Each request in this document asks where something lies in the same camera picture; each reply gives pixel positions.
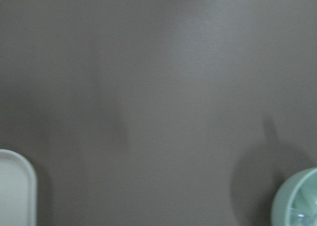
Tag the cream rabbit tray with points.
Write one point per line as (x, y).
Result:
(18, 190)

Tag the green bowl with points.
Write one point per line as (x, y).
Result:
(299, 192)

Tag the clear ice cubes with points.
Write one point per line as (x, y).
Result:
(301, 218)

